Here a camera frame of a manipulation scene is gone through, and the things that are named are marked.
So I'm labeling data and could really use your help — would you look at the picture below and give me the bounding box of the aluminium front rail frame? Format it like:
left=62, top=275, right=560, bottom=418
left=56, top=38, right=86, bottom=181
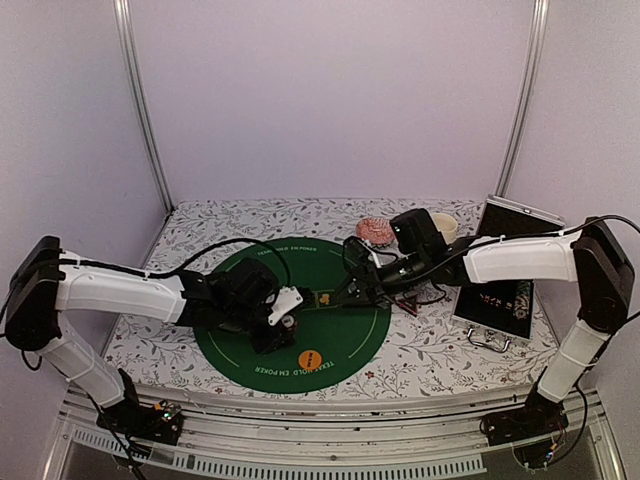
left=47, top=384, right=624, bottom=480

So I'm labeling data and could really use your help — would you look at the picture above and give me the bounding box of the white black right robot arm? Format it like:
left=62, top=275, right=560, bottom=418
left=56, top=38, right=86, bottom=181
left=335, top=208, right=635, bottom=436

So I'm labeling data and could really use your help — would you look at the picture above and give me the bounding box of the aluminium poker chip case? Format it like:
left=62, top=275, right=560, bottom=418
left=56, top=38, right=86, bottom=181
left=450, top=195, right=565, bottom=354

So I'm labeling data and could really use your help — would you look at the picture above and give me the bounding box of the red patterned small bowl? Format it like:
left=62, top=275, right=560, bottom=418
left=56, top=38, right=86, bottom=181
left=356, top=217, right=396, bottom=248

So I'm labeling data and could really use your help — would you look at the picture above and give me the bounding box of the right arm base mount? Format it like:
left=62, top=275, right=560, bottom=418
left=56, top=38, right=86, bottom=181
left=479, top=393, right=569, bottom=469

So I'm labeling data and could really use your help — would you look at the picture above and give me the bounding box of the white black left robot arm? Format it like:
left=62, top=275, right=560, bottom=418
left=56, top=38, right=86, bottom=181
left=1, top=236, right=312, bottom=434

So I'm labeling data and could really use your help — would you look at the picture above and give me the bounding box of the aluminium frame post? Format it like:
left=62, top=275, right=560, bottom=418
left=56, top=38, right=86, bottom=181
left=113, top=0, right=175, bottom=215
left=494, top=0, right=550, bottom=197

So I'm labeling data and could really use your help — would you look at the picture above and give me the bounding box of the green chip stack in case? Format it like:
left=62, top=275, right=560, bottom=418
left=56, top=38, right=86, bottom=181
left=512, top=281, right=534, bottom=320

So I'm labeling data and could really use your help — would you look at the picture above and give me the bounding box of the red chip stack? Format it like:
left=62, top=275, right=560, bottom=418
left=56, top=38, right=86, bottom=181
left=281, top=315, right=296, bottom=329

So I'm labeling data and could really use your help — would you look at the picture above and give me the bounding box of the round green poker mat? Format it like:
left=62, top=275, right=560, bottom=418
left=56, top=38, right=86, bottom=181
left=194, top=237, right=391, bottom=394

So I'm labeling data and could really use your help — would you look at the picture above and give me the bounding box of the right aluminium frame post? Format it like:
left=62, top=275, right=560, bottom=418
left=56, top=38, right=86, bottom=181
left=494, top=0, right=550, bottom=197

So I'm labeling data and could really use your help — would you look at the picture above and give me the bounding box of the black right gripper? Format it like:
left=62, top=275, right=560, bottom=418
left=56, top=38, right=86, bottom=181
left=329, top=250, right=429, bottom=310

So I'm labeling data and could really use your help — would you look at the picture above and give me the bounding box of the left aluminium frame post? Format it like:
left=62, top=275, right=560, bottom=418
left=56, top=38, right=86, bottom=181
left=113, top=0, right=175, bottom=215

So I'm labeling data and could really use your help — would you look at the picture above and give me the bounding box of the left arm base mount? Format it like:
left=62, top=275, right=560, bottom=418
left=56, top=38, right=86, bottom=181
left=97, top=399, right=184, bottom=446

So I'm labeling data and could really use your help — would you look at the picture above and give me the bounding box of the red black triangle token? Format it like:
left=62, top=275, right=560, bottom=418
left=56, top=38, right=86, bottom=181
left=396, top=296, right=419, bottom=317

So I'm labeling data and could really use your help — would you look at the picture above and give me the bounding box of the cream ceramic mug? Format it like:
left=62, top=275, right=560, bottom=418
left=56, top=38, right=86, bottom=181
left=431, top=213, right=458, bottom=244

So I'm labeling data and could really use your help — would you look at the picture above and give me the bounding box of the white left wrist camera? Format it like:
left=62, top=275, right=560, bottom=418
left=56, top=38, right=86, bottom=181
left=267, top=287, right=303, bottom=326

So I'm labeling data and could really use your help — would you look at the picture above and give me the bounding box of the orange round blind button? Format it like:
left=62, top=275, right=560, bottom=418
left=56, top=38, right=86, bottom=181
left=298, top=350, right=323, bottom=371

